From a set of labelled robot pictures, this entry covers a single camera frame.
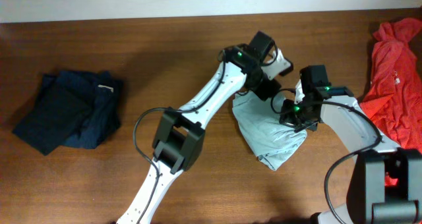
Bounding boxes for light blue t-shirt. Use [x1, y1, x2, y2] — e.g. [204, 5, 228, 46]
[232, 92, 307, 171]

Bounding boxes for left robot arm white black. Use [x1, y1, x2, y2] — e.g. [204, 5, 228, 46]
[117, 32, 293, 224]

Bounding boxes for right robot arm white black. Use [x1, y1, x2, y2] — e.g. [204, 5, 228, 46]
[280, 65, 421, 224]

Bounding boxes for red t-shirt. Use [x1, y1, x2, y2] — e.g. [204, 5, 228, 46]
[359, 18, 422, 188]

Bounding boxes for dark navy folded garment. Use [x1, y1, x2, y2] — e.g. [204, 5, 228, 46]
[13, 70, 123, 155]

